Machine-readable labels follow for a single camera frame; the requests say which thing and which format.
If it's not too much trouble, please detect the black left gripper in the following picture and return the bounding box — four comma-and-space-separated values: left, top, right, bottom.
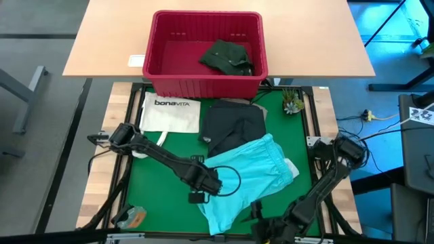
182, 162, 224, 198

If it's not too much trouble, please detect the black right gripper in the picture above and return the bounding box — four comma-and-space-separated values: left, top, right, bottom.
239, 199, 299, 244

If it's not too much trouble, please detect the teal garment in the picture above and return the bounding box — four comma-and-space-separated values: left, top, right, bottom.
196, 133, 301, 237

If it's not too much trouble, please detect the black garment with drawstring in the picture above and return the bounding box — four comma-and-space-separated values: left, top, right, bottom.
198, 88, 273, 159

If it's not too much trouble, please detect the dark green garment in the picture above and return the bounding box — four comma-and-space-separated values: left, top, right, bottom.
199, 39, 255, 77

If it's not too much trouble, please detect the red plastic laundry bin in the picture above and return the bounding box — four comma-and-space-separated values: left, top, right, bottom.
142, 9, 269, 100

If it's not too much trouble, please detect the green table mat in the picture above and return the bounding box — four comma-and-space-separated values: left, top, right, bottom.
123, 86, 321, 237

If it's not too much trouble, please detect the white bonavita tote bag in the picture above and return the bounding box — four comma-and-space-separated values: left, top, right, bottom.
131, 91, 202, 159

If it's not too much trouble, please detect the black and orange device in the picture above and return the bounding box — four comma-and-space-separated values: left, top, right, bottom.
111, 204, 148, 230

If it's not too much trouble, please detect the small potted succulent plant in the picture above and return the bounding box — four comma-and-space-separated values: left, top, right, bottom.
281, 87, 306, 115

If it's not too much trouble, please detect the white paper label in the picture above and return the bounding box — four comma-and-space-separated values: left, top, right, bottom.
127, 54, 146, 68

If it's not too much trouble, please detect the yellow power plug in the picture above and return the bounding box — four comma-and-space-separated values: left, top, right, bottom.
361, 108, 378, 123

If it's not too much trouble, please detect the dark grey equipment case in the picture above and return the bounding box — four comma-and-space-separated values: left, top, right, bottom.
398, 91, 434, 196
389, 182, 434, 244

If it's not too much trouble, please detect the light wooden desk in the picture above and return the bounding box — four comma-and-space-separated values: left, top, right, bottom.
62, 0, 376, 79

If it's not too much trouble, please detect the black metal desk base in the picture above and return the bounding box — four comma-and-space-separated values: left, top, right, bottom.
364, 0, 434, 92

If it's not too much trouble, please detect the white paper tag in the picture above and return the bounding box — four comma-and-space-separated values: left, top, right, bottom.
408, 106, 434, 123

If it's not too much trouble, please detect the grey metal desk leg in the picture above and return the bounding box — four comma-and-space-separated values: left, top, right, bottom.
0, 65, 49, 135

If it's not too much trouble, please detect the black camera cable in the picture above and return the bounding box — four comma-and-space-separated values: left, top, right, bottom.
213, 165, 242, 197

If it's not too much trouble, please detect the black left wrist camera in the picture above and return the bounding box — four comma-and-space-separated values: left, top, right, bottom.
188, 192, 207, 205

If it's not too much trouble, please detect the black aluminium table frame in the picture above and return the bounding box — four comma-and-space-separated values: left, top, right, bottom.
76, 83, 363, 244

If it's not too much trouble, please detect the black cable bundle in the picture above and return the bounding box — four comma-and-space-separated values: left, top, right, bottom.
337, 127, 372, 170

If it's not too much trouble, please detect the white cable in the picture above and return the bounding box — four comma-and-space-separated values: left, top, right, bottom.
357, 101, 434, 142

